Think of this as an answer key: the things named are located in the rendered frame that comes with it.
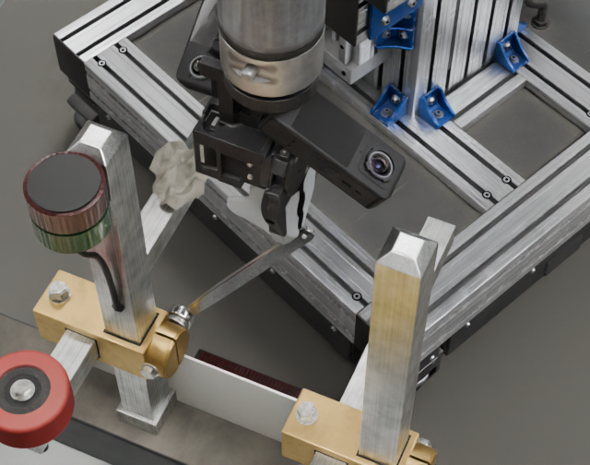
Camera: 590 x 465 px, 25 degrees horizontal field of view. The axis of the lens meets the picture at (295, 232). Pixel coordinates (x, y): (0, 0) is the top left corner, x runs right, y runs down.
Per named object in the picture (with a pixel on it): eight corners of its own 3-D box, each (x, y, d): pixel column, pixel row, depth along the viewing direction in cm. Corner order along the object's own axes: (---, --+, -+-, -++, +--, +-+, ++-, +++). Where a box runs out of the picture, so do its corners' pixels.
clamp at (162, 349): (66, 296, 130) (58, 268, 126) (191, 346, 127) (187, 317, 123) (37, 342, 127) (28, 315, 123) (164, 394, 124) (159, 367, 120)
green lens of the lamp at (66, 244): (58, 179, 104) (53, 161, 102) (126, 204, 103) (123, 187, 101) (17, 237, 101) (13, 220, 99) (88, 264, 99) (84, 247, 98)
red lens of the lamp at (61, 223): (53, 159, 102) (49, 141, 100) (123, 184, 101) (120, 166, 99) (12, 218, 99) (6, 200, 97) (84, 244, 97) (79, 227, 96)
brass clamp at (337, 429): (304, 407, 128) (305, 381, 124) (438, 459, 125) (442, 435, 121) (277, 461, 125) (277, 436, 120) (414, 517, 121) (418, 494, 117)
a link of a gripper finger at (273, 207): (282, 201, 111) (282, 134, 104) (301, 208, 111) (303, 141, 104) (258, 243, 109) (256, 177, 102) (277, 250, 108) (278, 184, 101)
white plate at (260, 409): (75, 353, 140) (61, 302, 132) (302, 446, 134) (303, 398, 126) (72, 358, 140) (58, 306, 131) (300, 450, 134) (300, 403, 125)
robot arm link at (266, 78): (341, 3, 95) (294, 81, 91) (339, 47, 99) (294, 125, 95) (246, -29, 97) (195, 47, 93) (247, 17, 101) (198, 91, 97)
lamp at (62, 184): (88, 295, 118) (51, 140, 100) (144, 317, 116) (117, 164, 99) (54, 348, 115) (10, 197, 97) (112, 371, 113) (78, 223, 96)
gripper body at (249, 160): (236, 113, 111) (231, 8, 101) (331, 147, 109) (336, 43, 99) (194, 180, 107) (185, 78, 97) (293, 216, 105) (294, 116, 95)
